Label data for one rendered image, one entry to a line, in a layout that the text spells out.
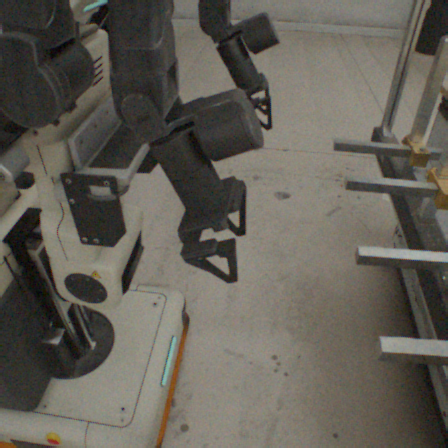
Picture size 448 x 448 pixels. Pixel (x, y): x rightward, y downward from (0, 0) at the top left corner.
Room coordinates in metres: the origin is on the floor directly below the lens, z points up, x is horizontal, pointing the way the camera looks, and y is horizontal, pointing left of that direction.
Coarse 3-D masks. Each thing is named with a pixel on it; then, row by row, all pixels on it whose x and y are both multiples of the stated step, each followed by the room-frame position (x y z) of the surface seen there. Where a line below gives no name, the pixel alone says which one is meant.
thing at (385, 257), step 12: (360, 252) 0.56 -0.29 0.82; (372, 252) 0.56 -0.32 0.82; (384, 252) 0.56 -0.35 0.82; (396, 252) 0.56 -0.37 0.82; (408, 252) 0.56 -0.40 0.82; (420, 252) 0.56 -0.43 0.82; (432, 252) 0.56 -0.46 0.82; (360, 264) 0.55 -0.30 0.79; (372, 264) 0.55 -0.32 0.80; (384, 264) 0.55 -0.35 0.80; (396, 264) 0.54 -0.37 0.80; (408, 264) 0.54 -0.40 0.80; (420, 264) 0.54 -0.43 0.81; (432, 264) 0.53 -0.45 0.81; (444, 264) 0.53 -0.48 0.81
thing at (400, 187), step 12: (348, 180) 0.80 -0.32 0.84; (360, 180) 0.80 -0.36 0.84; (372, 180) 0.81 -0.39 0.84; (384, 180) 0.81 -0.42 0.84; (396, 180) 0.81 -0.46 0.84; (384, 192) 0.79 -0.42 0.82; (396, 192) 0.79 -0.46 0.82; (408, 192) 0.78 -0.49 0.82; (420, 192) 0.78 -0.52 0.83; (432, 192) 0.77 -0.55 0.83
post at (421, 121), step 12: (444, 36) 1.08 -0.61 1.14; (444, 48) 1.06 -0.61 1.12; (444, 60) 1.05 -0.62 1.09; (432, 72) 1.07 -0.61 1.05; (444, 72) 1.05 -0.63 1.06; (432, 84) 1.05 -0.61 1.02; (432, 96) 1.05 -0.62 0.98; (420, 108) 1.07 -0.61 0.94; (432, 108) 1.05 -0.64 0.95; (420, 120) 1.06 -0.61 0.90; (420, 132) 1.05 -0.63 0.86; (408, 168) 1.05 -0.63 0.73
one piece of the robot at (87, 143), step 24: (96, 120) 0.62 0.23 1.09; (72, 144) 0.53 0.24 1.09; (96, 144) 0.60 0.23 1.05; (120, 144) 0.62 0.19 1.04; (144, 144) 0.62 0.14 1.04; (96, 168) 0.54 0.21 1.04; (120, 168) 0.54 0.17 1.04; (144, 168) 0.76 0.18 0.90; (72, 192) 0.52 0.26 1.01; (96, 192) 0.50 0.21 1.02; (120, 192) 0.51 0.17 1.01; (96, 216) 0.51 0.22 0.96; (120, 216) 0.51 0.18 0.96; (96, 240) 0.51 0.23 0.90
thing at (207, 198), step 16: (208, 160) 0.40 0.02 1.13; (192, 176) 0.37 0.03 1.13; (208, 176) 0.38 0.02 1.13; (176, 192) 0.38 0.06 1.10; (192, 192) 0.37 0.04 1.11; (208, 192) 0.37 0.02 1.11; (224, 192) 0.39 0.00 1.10; (192, 208) 0.37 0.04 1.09; (208, 208) 0.37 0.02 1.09; (224, 208) 0.37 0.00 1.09; (192, 224) 0.36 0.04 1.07; (208, 224) 0.34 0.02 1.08; (224, 224) 0.34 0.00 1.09
